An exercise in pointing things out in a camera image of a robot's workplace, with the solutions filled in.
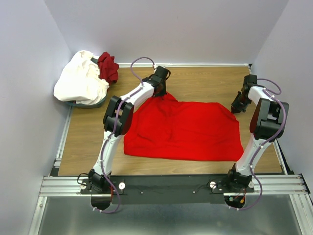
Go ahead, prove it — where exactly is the aluminium extrusion frame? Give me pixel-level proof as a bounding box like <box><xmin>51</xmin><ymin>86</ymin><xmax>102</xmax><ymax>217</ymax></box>
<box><xmin>29</xmin><ymin>119</ymin><xmax>313</xmax><ymax>235</ymax></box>

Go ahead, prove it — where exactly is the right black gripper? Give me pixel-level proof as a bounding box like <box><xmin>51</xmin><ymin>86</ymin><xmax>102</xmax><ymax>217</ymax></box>
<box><xmin>230</xmin><ymin>92</ymin><xmax>251</xmax><ymax>114</ymax></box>

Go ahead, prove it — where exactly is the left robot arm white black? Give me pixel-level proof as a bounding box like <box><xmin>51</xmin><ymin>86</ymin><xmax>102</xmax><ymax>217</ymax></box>
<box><xmin>81</xmin><ymin>66</ymin><xmax>171</xmax><ymax>193</ymax></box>

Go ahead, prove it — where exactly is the bright red t-shirt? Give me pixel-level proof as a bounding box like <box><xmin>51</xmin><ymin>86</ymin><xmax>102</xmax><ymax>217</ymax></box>
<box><xmin>124</xmin><ymin>94</ymin><xmax>244</xmax><ymax>161</ymax></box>

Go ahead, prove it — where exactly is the dark red t-shirt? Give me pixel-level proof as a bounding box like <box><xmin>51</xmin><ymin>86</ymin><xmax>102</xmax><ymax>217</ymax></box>
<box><xmin>97</xmin><ymin>52</ymin><xmax>119</xmax><ymax>85</ymax></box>

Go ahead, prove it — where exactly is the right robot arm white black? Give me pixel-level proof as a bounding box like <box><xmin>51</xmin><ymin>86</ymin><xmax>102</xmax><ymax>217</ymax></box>
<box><xmin>224</xmin><ymin>74</ymin><xmax>289</xmax><ymax>192</ymax></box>

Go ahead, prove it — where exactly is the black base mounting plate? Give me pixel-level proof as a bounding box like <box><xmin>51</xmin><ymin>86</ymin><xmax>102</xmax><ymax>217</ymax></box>
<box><xmin>80</xmin><ymin>174</ymin><xmax>254</xmax><ymax>208</ymax></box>

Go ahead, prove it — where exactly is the white t-shirt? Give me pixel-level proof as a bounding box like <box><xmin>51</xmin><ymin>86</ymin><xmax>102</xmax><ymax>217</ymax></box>
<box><xmin>53</xmin><ymin>50</ymin><xmax>109</xmax><ymax>106</ymax></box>

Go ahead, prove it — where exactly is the grey laundry basket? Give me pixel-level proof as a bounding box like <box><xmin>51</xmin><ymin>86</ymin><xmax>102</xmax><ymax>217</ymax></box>
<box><xmin>65</xmin><ymin>95</ymin><xmax>106</xmax><ymax>109</ymax></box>

